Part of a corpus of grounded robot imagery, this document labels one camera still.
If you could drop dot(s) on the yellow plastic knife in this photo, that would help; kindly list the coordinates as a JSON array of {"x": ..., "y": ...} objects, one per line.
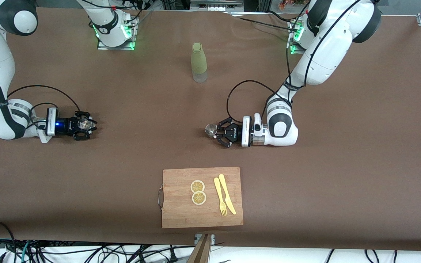
[{"x": 226, "y": 191}]

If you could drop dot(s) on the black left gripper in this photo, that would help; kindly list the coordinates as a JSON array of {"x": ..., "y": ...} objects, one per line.
[{"x": 235, "y": 134}]

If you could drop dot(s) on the lemon slice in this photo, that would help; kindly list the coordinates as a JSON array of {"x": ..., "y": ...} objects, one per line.
[
  {"x": 198, "y": 198},
  {"x": 197, "y": 186}
]

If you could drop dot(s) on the steel double jigger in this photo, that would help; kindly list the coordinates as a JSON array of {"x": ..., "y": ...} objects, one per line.
[{"x": 210, "y": 129}]

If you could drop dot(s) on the yellow plastic fork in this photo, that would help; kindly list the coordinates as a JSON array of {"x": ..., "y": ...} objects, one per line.
[{"x": 219, "y": 193}]

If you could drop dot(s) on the wooden cutting board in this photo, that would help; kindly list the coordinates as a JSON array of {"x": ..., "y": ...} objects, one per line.
[{"x": 177, "y": 212}]

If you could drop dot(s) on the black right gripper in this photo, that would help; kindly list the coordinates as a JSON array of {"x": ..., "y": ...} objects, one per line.
[{"x": 66, "y": 125}]

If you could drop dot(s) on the grey metal equipment box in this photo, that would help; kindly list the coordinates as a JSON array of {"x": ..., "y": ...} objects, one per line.
[{"x": 214, "y": 4}]

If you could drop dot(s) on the green bottle with clear base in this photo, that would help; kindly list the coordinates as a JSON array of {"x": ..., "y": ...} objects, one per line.
[{"x": 198, "y": 60}]

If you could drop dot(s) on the wooden beam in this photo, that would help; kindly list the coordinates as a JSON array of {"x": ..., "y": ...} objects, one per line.
[{"x": 200, "y": 252}]

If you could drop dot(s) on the small metal bracket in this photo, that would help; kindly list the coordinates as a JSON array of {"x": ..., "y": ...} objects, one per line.
[{"x": 212, "y": 238}]

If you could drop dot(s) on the brown table cover sheet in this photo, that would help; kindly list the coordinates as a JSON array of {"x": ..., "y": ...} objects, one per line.
[{"x": 342, "y": 182}]

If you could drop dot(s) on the small clear glass cup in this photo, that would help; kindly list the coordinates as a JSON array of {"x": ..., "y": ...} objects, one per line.
[{"x": 84, "y": 124}]

